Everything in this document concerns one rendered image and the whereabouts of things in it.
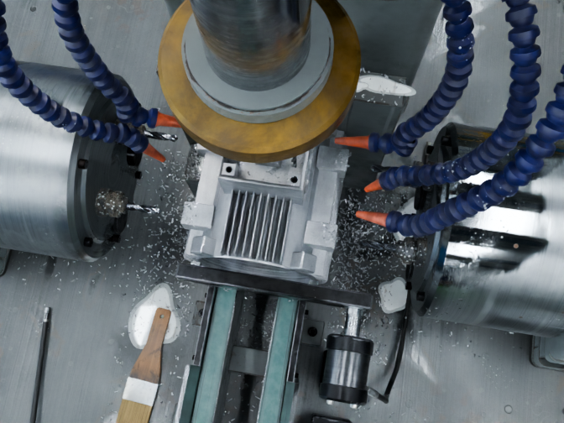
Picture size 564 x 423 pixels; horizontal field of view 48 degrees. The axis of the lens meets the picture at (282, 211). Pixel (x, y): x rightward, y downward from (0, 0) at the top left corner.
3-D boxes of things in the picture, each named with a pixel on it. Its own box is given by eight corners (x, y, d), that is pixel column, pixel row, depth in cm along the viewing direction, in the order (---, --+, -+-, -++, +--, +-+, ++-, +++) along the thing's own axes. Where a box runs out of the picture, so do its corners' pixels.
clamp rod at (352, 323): (347, 304, 83) (348, 302, 81) (362, 306, 83) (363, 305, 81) (338, 366, 81) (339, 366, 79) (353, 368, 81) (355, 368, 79)
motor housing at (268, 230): (221, 144, 98) (203, 91, 80) (343, 163, 97) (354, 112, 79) (195, 272, 93) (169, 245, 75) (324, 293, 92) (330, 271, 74)
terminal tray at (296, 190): (238, 107, 83) (233, 82, 76) (319, 119, 82) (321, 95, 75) (221, 195, 80) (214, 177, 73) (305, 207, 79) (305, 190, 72)
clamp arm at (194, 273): (372, 292, 84) (182, 261, 86) (374, 289, 81) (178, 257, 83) (368, 319, 83) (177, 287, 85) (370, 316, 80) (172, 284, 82)
